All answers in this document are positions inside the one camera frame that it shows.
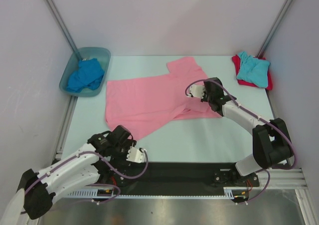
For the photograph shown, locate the right aluminium corner post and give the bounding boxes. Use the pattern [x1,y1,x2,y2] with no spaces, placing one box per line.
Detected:
[256,0,294,58]

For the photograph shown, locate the teal plastic bin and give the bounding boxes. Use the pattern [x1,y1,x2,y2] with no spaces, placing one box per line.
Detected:
[59,47,111,97]

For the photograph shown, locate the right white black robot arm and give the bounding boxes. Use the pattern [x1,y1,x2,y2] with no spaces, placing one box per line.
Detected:
[202,77,295,186]

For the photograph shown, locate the pink t shirt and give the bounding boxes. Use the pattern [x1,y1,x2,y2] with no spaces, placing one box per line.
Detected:
[105,57,220,140]

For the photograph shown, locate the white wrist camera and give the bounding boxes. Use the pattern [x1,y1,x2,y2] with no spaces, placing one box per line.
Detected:
[186,84,205,99]
[126,147,147,164]

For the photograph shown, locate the slotted cable duct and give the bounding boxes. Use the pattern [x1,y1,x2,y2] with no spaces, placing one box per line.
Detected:
[223,187,251,200]
[65,188,116,199]

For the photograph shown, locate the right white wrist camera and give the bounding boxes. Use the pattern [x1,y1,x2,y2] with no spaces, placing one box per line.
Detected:
[186,84,205,99]

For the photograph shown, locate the left aluminium corner post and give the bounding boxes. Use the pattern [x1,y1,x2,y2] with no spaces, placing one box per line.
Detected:
[44,0,78,52]

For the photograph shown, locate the front aluminium rail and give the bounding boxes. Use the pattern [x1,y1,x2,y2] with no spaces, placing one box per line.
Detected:
[49,167,308,189]

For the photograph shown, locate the left slotted cable duct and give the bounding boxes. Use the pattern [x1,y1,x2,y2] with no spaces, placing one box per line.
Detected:
[65,188,116,199]

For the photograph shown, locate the aluminium corner post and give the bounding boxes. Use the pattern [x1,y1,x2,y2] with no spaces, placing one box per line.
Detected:
[44,0,78,52]
[256,0,294,58]

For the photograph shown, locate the teal folded t shirt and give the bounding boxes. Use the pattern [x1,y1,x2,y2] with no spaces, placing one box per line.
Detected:
[237,51,270,88]

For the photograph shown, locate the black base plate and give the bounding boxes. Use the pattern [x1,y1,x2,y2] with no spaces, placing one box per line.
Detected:
[99,160,292,196]

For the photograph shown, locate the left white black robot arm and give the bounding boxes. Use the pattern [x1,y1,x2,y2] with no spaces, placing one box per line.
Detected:
[18,125,137,220]

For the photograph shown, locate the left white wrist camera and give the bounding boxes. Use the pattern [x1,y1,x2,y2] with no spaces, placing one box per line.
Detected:
[126,147,147,164]

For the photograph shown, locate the blue crumpled t shirt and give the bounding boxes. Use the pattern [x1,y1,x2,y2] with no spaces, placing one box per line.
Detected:
[66,58,105,93]

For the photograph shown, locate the right slotted cable duct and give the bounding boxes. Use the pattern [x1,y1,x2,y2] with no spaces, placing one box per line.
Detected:
[223,187,251,200]

